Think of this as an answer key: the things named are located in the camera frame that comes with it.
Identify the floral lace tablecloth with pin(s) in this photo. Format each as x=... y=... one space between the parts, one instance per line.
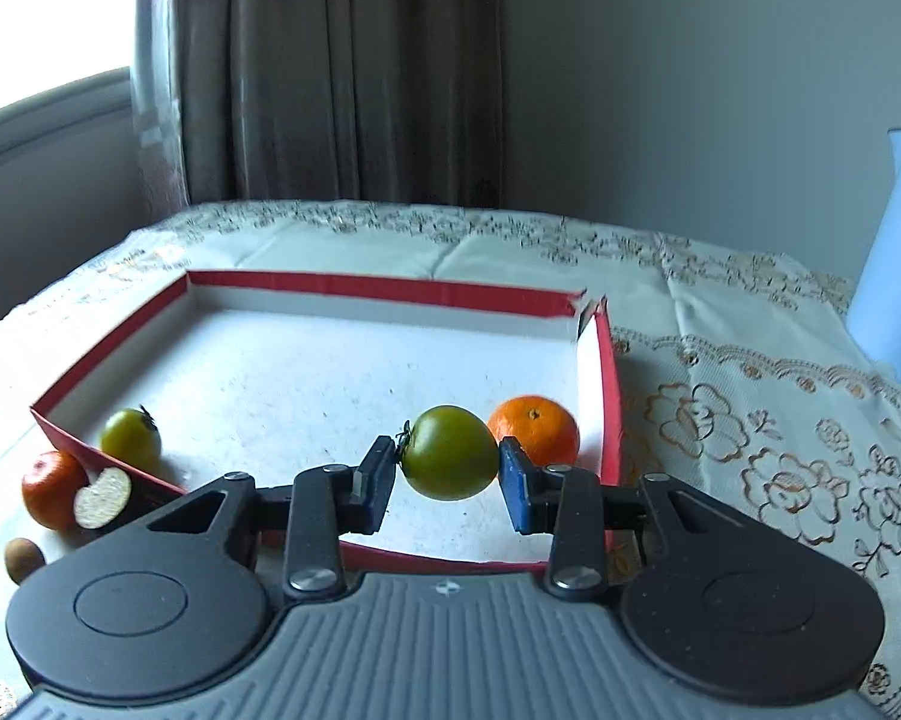
x=495 y=255

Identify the pale blue jug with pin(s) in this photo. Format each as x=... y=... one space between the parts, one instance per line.
x=897 y=270

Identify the reddish orange mandarin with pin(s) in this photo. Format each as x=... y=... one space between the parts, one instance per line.
x=49 y=487

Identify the red cardboard box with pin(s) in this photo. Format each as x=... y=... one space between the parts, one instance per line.
x=307 y=360

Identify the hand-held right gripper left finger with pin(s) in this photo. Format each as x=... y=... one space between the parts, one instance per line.
x=375 y=484

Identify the window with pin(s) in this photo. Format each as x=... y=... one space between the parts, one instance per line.
x=45 y=22

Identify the large green tomato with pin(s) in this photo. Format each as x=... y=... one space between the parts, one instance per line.
x=449 y=454

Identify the dark sugarcane piece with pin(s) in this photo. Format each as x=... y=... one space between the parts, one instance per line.
x=103 y=499

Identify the brown curtain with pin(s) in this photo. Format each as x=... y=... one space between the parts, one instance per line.
x=345 y=67

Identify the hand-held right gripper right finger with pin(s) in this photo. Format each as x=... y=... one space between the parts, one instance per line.
x=516 y=487

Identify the sheer white curtain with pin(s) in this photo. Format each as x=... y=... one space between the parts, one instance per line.
x=157 y=90

